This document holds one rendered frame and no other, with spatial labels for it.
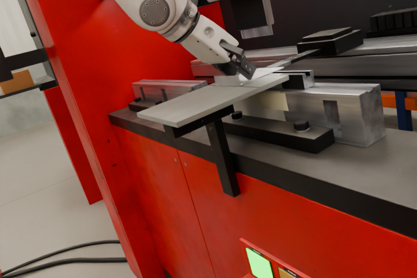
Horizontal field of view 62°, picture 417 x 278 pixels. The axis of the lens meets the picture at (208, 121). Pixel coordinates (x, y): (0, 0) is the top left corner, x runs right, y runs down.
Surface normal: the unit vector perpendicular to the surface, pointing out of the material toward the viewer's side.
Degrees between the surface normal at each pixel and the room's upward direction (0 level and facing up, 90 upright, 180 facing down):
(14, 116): 90
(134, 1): 112
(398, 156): 0
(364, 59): 90
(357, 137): 90
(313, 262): 90
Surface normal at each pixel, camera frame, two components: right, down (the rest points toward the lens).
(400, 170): -0.25, -0.93
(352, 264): -0.81, 0.36
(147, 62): 0.54, 0.11
